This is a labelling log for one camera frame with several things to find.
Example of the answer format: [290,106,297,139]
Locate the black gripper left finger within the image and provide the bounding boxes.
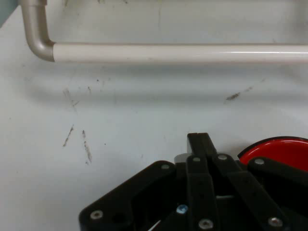
[78,133,220,231]

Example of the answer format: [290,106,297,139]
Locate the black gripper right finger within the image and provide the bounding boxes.
[197,132,308,231]

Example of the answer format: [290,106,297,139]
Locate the red bowl with black rim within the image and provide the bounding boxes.
[237,136,308,173]

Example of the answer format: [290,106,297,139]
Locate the white handle bar, grey elbow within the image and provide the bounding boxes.
[19,0,308,64]

